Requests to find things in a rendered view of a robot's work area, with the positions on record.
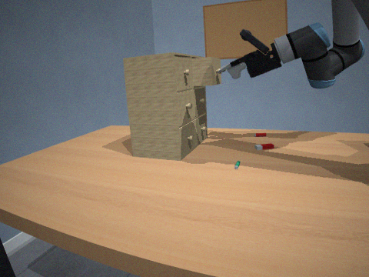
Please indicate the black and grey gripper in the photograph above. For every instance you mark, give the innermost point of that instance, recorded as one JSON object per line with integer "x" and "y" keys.
{"x": 253, "y": 61}

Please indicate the tan wooden chest of drawers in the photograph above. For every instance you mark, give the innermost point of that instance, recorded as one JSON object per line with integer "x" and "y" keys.
{"x": 151, "y": 91}

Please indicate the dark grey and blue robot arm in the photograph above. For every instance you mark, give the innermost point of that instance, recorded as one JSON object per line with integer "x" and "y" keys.
{"x": 310, "y": 43}

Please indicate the white and red eraser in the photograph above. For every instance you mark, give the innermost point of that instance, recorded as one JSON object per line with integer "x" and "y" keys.
{"x": 264, "y": 146}

